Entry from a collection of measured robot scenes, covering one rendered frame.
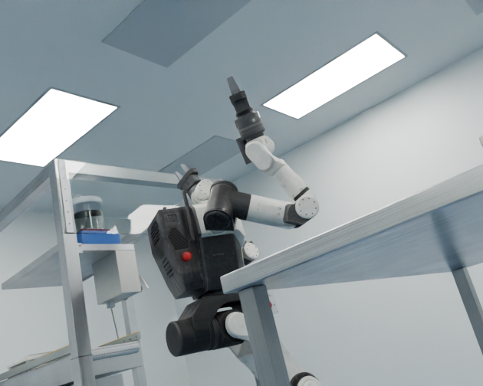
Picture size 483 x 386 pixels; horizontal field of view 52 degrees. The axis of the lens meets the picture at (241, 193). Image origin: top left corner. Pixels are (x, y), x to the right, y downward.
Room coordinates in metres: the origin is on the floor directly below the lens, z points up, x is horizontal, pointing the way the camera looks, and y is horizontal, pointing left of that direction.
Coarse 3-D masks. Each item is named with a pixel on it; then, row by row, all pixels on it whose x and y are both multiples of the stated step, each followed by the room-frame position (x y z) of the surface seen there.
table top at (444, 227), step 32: (416, 192) 0.68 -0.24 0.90; (448, 192) 0.65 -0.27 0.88; (480, 192) 0.63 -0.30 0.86; (352, 224) 0.75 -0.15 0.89; (384, 224) 0.72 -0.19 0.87; (416, 224) 0.73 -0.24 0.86; (448, 224) 0.80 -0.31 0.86; (480, 224) 0.89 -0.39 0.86; (288, 256) 0.84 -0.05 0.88; (320, 256) 0.80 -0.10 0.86; (352, 256) 0.88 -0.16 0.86; (384, 256) 0.98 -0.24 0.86; (416, 256) 1.10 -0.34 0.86; (448, 256) 1.26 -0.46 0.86; (480, 256) 1.46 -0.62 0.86; (224, 288) 0.95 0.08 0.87
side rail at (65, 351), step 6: (66, 348) 2.14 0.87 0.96; (48, 354) 2.25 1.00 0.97; (54, 354) 2.21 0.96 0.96; (60, 354) 2.18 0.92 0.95; (66, 354) 2.14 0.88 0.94; (36, 360) 2.34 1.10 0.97; (42, 360) 2.29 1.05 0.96; (48, 360) 2.25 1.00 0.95; (18, 366) 2.47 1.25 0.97; (24, 366) 2.43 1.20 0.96; (30, 366) 2.38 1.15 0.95; (36, 366) 2.35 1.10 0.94; (6, 372) 2.57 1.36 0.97; (12, 372) 2.52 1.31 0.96; (18, 372) 2.47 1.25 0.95; (0, 378) 2.63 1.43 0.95; (6, 378) 2.60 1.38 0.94
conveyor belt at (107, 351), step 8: (120, 344) 2.20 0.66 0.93; (128, 344) 2.22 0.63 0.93; (136, 344) 2.25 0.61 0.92; (96, 352) 2.10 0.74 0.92; (104, 352) 2.13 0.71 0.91; (112, 352) 2.16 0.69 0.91; (120, 352) 2.19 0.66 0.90; (128, 352) 2.22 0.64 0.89; (136, 352) 2.27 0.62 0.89; (56, 360) 2.24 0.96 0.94; (16, 376) 2.53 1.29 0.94
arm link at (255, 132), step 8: (248, 128) 1.52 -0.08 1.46; (256, 128) 1.52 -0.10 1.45; (264, 128) 1.55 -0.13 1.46; (248, 136) 1.54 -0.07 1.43; (256, 136) 1.54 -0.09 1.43; (264, 136) 1.57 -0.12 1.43; (240, 144) 1.58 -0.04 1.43; (264, 144) 1.55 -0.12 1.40; (272, 144) 1.61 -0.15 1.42; (248, 160) 1.61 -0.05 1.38
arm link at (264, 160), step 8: (248, 144) 1.54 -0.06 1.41; (256, 144) 1.53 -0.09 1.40; (248, 152) 1.55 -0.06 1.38; (256, 152) 1.54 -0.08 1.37; (264, 152) 1.53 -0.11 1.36; (256, 160) 1.56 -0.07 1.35; (264, 160) 1.55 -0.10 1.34; (272, 160) 1.54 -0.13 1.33; (280, 160) 1.57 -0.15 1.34; (264, 168) 1.56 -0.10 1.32; (272, 168) 1.56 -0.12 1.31; (280, 168) 1.57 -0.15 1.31; (272, 176) 1.61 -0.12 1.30
